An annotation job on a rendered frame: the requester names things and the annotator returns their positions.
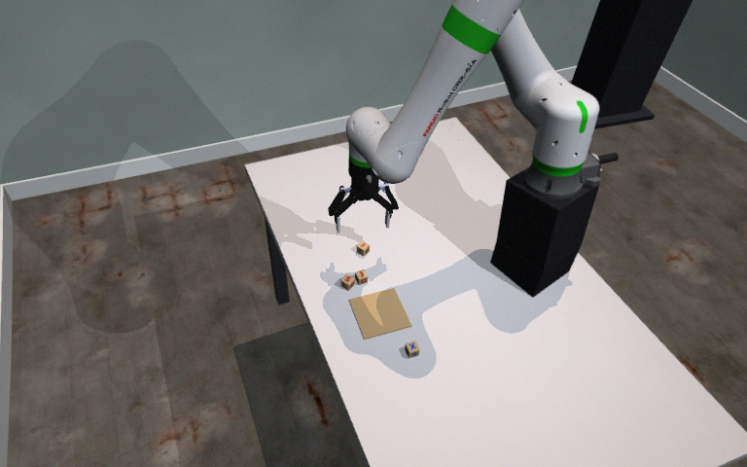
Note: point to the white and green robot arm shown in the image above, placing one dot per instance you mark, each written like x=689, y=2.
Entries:
x=564, y=120

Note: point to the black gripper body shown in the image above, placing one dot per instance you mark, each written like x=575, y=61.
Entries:
x=363, y=187

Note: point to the tan flat mat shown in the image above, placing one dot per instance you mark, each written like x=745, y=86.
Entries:
x=379, y=313

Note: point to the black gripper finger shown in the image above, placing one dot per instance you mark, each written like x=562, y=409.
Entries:
x=382, y=201
x=338, y=206

